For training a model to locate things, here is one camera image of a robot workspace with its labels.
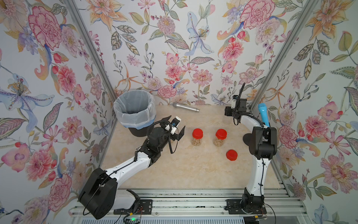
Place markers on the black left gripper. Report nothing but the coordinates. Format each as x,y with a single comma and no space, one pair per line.
173,132

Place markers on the aluminium corner post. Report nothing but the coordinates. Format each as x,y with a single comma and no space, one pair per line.
284,51
101,88

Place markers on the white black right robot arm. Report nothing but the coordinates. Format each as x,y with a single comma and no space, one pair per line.
262,143

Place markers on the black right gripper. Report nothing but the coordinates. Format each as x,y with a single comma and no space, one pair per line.
240,102

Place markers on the aluminium corner post left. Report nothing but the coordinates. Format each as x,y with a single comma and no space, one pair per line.
101,88

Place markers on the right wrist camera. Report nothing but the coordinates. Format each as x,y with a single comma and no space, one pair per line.
235,101

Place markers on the peanut jar red lid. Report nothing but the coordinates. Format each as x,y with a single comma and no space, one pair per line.
220,137
197,135

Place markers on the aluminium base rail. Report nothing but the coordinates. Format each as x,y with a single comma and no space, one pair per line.
281,205

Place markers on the black bin with white liner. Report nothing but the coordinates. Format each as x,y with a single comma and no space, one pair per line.
136,111

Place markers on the blue microphone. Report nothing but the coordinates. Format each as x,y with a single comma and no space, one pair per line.
264,114

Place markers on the silver microphone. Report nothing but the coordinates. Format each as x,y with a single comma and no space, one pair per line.
186,107

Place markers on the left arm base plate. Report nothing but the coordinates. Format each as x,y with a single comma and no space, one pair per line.
141,207

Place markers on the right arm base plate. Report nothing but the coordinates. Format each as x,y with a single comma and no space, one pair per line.
237,207

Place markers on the aluminium corner post right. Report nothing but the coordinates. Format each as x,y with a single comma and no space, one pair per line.
284,51

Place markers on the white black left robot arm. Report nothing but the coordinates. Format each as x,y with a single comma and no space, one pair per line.
100,194

